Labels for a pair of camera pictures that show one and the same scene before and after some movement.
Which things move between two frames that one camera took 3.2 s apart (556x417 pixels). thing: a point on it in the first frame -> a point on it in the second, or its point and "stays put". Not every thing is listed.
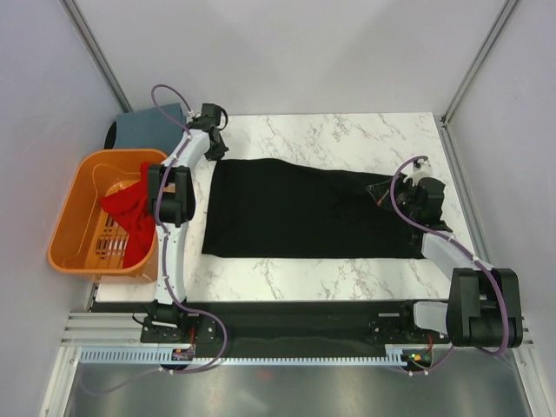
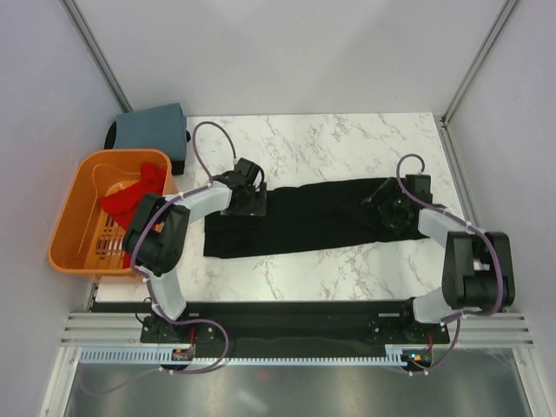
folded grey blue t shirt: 149,129 stays put
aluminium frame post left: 97,54 stays put
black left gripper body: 217,151 -> 250,207
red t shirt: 131,207 stays put
